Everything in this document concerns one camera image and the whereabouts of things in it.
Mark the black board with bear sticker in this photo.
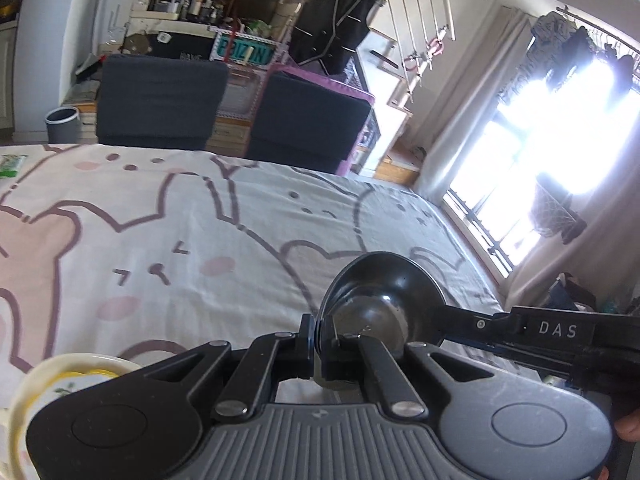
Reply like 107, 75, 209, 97
122, 32, 216, 61

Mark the cream bowl with handles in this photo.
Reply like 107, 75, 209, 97
0, 352, 143, 480

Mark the cartoon printed tablecloth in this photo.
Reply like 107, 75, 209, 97
0, 142, 503, 480

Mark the dark grey chair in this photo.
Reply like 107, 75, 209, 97
96, 55, 230, 151
245, 71, 376, 176

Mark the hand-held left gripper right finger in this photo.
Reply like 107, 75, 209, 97
320, 317, 501, 418

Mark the green snack packet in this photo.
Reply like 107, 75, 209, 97
0, 154, 27, 179

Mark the black balcony railing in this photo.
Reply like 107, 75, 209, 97
442, 187, 541, 281

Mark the teal framed sign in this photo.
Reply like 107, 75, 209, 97
210, 30, 277, 67

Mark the black vest with white trim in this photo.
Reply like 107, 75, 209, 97
290, 0, 386, 75

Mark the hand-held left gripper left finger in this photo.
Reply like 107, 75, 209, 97
137, 313, 317, 422

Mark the wooden staircase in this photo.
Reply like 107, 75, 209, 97
370, 25, 426, 181

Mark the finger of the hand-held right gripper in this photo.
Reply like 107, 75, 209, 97
435, 302, 511, 348

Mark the patterned hanging garment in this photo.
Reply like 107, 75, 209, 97
500, 10, 571, 106

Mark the mesh hanging bag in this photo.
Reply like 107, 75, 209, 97
530, 180, 588, 243

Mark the white shelf rack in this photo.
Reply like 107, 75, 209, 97
131, 0, 191, 22

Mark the person's right hand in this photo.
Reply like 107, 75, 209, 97
613, 402, 640, 442

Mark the clothes drying pole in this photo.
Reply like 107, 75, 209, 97
555, 5, 640, 56

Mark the round steel bowl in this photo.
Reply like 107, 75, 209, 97
317, 252, 448, 391

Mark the beige curtain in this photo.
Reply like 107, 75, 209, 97
505, 200, 640, 311
415, 5, 533, 206

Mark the grey trash bin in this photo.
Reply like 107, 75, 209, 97
45, 107, 81, 143

